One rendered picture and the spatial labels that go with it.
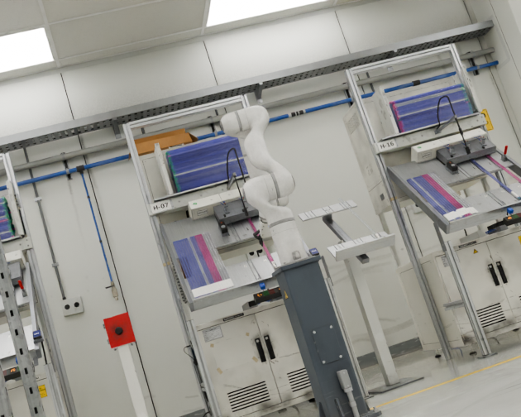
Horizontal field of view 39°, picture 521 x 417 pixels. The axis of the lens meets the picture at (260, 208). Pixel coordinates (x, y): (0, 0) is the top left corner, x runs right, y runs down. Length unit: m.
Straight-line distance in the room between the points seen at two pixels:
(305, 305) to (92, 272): 2.89
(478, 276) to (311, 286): 1.57
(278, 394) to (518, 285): 1.56
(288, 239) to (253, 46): 3.39
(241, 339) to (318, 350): 1.01
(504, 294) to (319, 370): 1.71
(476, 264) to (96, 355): 2.85
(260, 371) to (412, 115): 1.86
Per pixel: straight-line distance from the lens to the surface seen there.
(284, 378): 4.05
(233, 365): 4.02
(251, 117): 3.41
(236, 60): 6.25
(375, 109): 4.85
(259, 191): 3.18
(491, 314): 4.46
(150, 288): 5.68
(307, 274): 3.12
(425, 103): 4.77
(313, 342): 3.09
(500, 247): 4.54
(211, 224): 4.18
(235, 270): 3.84
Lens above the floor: 0.42
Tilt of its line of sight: 10 degrees up
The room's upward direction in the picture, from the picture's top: 18 degrees counter-clockwise
